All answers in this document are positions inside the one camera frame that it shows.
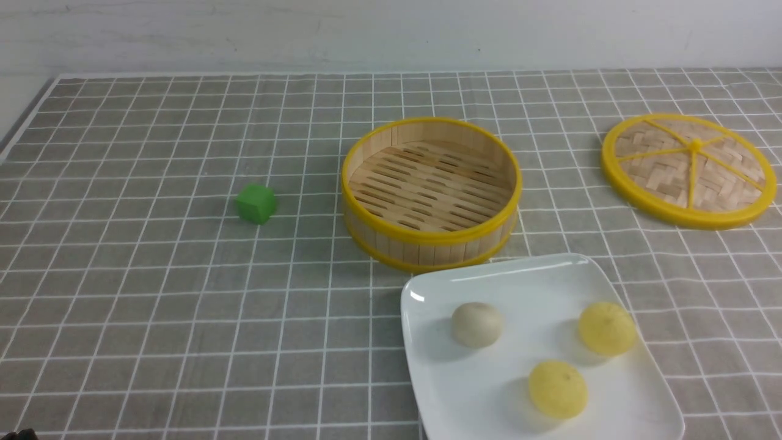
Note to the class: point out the bamboo steamer basket yellow rim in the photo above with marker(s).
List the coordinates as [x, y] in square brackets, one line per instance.
[431, 193]

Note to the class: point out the green cube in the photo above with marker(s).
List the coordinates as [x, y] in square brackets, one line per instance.
[256, 204]

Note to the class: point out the white steamed bun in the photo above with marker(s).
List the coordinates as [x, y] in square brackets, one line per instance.
[477, 325]

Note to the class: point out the bamboo steamer lid yellow rim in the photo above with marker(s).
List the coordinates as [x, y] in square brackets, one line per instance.
[688, 171]

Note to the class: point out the yellow steamed bun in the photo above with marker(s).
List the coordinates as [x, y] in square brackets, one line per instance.
[607, 329]
[557, 389]

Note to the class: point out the yellow steamed bun back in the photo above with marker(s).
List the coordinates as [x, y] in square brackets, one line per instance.
[607, 329]

